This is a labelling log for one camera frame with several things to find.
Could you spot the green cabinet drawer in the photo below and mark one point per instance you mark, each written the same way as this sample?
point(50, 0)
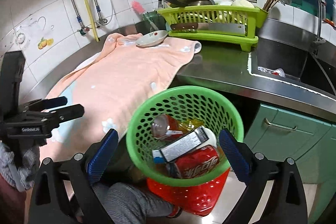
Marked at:
point(279, 134)

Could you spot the yellow plastic wrapper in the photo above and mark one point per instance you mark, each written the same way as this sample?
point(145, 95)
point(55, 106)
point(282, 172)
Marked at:
point(190, 124)

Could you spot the red cola can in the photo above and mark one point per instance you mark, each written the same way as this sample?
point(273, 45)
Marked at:
point(194, 164)

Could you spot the cleaver with wooden handle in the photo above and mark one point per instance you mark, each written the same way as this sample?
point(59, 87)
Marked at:
point(221, 28)

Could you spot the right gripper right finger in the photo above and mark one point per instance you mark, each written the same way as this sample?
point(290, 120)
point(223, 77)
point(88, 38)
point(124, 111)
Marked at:
point(286, 202)

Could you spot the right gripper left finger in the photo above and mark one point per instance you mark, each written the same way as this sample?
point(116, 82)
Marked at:
point(64, 187)

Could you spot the pink bottle brush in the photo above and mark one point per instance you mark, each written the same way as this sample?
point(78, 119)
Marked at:
point(138, 8)

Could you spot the black cigarette box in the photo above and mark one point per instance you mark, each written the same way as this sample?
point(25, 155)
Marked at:
point(184, 144)

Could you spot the peach pink towel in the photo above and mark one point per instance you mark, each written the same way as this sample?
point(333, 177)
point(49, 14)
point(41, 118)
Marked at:
point(111, 85)

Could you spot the steel sink faucet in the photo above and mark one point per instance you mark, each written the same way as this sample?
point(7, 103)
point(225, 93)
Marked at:
point(321, 16)

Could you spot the white paper cup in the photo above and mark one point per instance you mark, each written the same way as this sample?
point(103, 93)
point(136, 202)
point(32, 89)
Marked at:
point(212, 138)

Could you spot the red plastic stool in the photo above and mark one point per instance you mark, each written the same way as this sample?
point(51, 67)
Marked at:
point(198, 200)

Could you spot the green mesh trash basket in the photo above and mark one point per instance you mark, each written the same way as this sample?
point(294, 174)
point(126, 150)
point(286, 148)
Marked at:
point(182, 103)

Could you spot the dark green utensil holder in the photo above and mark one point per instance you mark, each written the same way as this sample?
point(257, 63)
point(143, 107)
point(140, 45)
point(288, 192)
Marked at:
point(154, 21)

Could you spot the white blue milk carton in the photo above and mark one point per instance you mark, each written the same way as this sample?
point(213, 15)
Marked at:
point(158, 157)

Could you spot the white ceramic plate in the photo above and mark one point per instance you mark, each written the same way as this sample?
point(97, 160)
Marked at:
point(151, 39)

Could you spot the lime green dish rack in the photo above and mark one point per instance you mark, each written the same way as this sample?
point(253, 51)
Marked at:
point(252, 18)

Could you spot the amber tea bottle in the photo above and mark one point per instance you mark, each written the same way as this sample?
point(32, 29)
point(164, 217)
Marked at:
point(166, 128)

